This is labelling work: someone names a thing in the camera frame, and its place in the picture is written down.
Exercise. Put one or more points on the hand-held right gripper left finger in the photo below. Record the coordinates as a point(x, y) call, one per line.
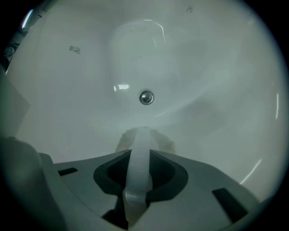
point(85, 180)

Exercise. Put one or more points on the white bathtub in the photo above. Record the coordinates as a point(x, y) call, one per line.
point(203, 67)

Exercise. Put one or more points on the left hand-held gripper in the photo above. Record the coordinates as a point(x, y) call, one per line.
point(11, 108)

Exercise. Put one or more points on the chrome bathtub drain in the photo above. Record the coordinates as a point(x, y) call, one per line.
point(146, 97)

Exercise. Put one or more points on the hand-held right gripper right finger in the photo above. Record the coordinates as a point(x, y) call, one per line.
point(198, 187)

